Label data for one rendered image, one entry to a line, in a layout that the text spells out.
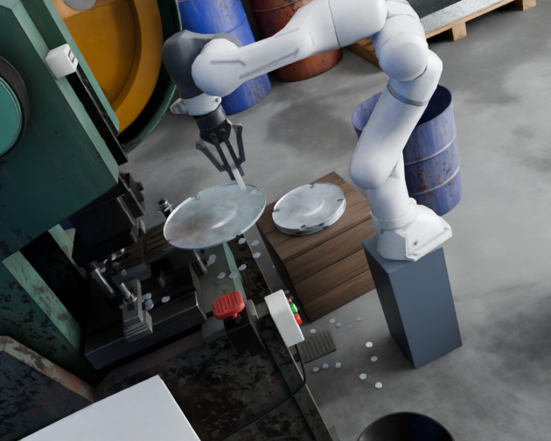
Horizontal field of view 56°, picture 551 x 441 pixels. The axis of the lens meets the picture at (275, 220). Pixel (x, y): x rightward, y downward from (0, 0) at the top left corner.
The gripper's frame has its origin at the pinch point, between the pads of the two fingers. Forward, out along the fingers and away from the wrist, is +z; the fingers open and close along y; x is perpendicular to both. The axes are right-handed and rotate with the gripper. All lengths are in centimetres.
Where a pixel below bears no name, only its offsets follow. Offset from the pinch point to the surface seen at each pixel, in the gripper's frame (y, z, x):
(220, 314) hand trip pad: -14.9, 9.9, -35.9
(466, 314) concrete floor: 53, 87, 0
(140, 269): -32.8, 8.8, -7.9
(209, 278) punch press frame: -18.7, 21.2, -6.8
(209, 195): -10.0, 7.3, 11.2
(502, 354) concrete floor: 53, 87, -20
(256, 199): 2.1, 8.1, -0.4
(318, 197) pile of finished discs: 24, 48, 49
